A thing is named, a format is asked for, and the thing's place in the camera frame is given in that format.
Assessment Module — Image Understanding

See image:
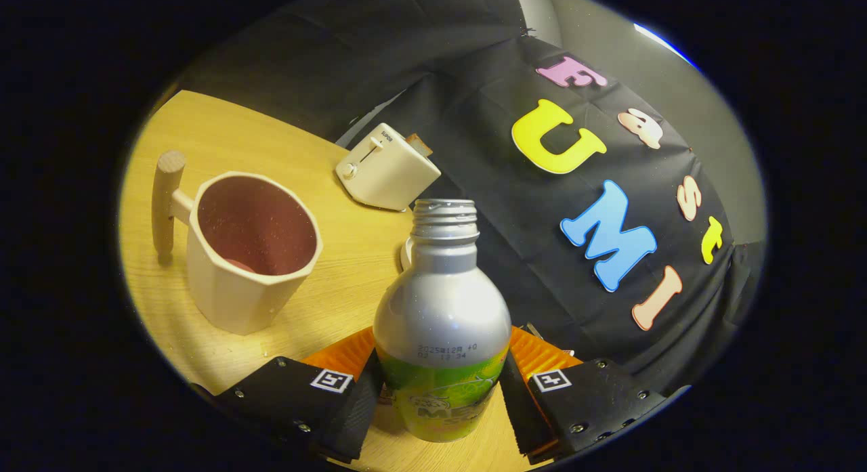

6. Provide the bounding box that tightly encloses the cream cup with wooden handle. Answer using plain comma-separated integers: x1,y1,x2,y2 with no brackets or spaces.
150,150,323,336

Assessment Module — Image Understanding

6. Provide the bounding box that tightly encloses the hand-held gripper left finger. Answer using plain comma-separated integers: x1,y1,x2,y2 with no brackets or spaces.
192,326,384,465

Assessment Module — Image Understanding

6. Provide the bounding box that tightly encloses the white toaster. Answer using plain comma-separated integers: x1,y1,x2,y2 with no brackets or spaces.
335,123,442,212

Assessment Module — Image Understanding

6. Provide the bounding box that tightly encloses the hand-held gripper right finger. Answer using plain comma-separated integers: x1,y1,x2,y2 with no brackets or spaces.
500,326,692,465

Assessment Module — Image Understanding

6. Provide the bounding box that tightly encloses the wooden table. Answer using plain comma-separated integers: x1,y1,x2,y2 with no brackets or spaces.
119,89,543,472

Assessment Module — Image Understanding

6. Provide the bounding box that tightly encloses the silver green juice bottle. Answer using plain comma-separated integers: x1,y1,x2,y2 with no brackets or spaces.
373,198,513,444

